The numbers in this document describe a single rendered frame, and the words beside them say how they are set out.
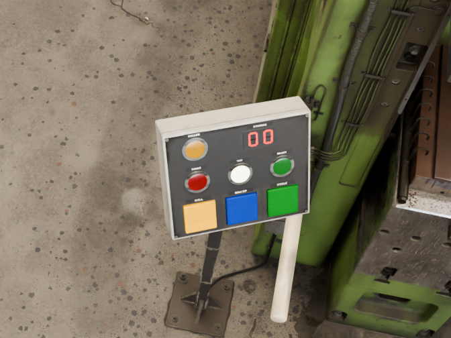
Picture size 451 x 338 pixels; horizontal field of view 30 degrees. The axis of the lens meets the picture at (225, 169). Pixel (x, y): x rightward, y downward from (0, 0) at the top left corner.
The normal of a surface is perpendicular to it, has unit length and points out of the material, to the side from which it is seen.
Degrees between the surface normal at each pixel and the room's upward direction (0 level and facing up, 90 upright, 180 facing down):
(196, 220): 60
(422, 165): 0
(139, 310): 0
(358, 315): 90
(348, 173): 90
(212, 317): 0
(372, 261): 90
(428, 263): 90
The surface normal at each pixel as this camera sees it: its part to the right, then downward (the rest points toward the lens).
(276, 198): 0.26, 0.50
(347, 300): -0.18, 0.85
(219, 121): -0.04, -0.85
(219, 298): 0.10, -0.48
